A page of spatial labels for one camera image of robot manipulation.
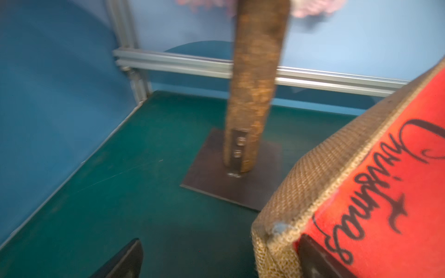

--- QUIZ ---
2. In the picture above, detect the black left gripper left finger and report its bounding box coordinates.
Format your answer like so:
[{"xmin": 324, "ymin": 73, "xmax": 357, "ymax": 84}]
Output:
[{"xmin": 90, "ymin": 238, "xmax": 144, "ymax": 278}]

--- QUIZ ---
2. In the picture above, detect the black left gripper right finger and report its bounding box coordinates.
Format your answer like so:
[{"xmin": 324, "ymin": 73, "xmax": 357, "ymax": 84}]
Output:
[{"xmin": 297, "ymin": 234, "xmax": 356, "ymax": 278}]

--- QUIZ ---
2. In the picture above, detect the red burlap canvas bag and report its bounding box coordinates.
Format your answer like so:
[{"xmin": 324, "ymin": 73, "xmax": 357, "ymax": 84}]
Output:
[{"xmin": 251, "ymin": 61, "xmax": 445, "ymax": 278}]

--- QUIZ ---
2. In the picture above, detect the pink cherry blossom tree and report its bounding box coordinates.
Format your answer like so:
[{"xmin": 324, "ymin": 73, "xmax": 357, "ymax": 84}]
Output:
[{"xmin": 181, "ymin": 1, "xmax": 343, "ymax": 211}]

